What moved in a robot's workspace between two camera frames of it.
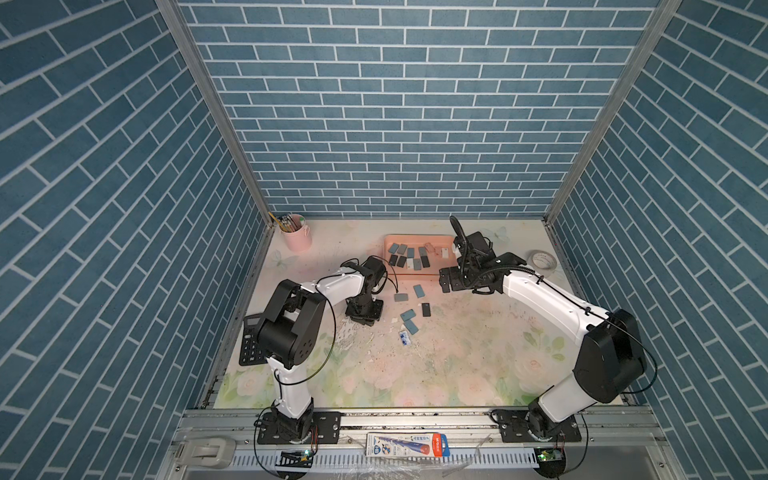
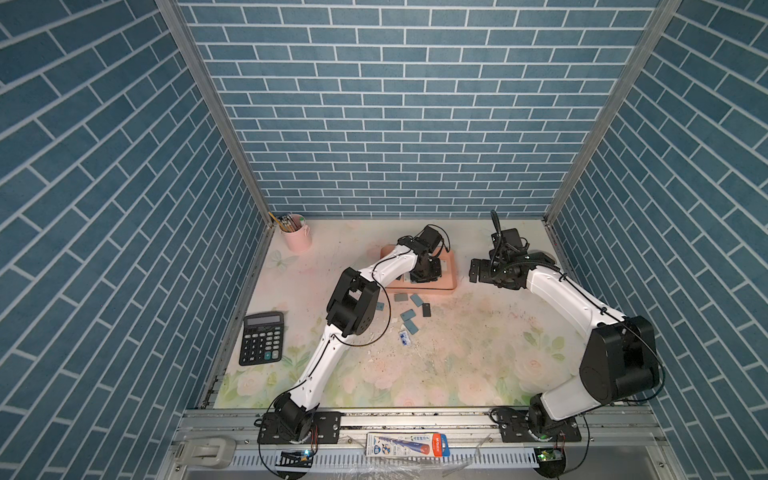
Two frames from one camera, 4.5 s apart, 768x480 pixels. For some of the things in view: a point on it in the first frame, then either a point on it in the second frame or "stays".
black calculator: (250, 352) stays
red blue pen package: (407, 445) stays
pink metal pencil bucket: (296, 234) stays
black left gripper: (372, 318) → (435, 272)
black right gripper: (453, 282) → (482, 273)
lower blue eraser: (411, 327) stays
